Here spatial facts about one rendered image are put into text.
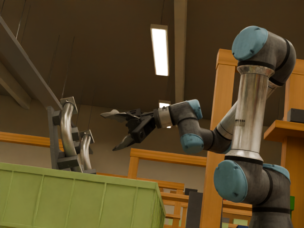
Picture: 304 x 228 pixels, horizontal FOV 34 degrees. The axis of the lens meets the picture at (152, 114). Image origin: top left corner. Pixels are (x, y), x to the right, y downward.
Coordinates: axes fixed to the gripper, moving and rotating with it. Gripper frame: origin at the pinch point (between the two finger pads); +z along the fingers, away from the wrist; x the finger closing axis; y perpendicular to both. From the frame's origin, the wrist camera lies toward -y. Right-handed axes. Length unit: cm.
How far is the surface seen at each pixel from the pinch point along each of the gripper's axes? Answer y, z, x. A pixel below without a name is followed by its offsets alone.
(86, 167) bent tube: -14.0, 7.1, -3.8
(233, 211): 563, -45, -471
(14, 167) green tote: -51, 14, 21
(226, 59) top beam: 93, -55, -18
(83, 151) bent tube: -10.4, 7.1, 0.3
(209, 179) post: 50, -31, -61
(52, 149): -40.3, 6.6, 18.2
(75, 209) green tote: -59, 0, 10
